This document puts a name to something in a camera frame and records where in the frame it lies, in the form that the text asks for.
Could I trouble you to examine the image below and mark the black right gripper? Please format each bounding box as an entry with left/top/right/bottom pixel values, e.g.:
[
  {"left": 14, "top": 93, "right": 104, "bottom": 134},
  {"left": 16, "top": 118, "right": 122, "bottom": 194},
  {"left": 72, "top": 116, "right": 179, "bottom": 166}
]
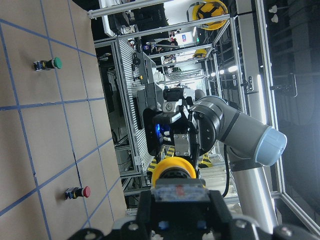
[{"left": 142, "top": 87, "right": 218, "bottom": 180}]

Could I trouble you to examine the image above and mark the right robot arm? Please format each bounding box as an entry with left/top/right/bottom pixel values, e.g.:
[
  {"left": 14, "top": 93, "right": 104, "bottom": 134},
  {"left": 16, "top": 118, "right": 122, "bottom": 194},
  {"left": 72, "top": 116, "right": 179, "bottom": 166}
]
[{"left": 137, "top": 87, "right": 287, "bottom": 240}]

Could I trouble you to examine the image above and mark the yellow hard hat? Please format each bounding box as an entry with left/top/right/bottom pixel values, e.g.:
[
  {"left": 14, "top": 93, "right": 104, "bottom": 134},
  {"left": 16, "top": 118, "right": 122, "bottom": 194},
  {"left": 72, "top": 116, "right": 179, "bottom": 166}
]
[{"left": 191, "top": 0, "right": 229, "bottom": 31}]

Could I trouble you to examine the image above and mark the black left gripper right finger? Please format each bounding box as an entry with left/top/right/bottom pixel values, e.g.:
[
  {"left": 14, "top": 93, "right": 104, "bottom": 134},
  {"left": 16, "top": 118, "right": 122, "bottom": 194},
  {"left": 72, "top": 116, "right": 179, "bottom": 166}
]
[{"left": 208, "top": 190, "right": 233, "bottom": 240}]

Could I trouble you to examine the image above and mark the yellow push button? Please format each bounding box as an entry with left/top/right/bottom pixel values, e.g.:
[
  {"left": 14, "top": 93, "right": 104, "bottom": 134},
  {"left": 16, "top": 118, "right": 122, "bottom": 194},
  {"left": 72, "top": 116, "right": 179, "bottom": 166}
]
[{"left": 151, "top": 156, "right": 210, "bottom": 203}]

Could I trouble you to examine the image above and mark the red push button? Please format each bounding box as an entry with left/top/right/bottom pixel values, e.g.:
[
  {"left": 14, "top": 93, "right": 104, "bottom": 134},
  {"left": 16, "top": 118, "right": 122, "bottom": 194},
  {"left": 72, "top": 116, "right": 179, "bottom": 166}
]
[{"left": 64, "top": 186, "right": 91, "bottom": 200}]

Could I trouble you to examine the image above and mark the green push button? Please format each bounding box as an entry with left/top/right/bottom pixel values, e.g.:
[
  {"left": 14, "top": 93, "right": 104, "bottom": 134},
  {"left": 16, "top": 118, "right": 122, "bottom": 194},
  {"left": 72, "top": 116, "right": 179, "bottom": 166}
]
[{"left": 33, "top": 57, "right": 63, "bottom": 72}]

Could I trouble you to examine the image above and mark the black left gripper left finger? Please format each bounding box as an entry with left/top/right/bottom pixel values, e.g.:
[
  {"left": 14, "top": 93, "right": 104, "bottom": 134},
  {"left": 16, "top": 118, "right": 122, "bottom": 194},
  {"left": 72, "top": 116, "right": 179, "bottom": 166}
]
[{"left": 136, "top": 191, "right": 160, "bottom": 240}]

